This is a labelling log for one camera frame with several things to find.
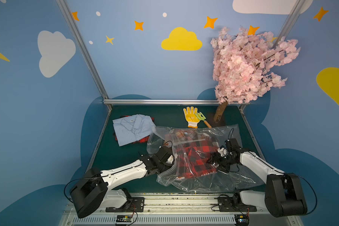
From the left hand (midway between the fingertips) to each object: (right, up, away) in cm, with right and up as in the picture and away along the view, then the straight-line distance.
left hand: (183, 173), depth 77 cm
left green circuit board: (-31, -22, -5) cm, 38 cm away
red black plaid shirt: (-25, +15, +19) cm, 35 cm away
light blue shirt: (-35, +23, +24) cm, 48 cm away
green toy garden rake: (+19, +31, +38) cm, 53 cm away
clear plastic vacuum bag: (+21, -7, +5) cm, 23 cm away
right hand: (+20, +2, +10) cm, 23 cm away
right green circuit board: (+31, -23, -4) cm, 39 cm away
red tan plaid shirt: (+2, +18, +20) cm, 27 cm away
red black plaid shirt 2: (+6, +5, +7) cm, 11 cm away
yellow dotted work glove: (+10, +32, +39) cm, 51 cm away
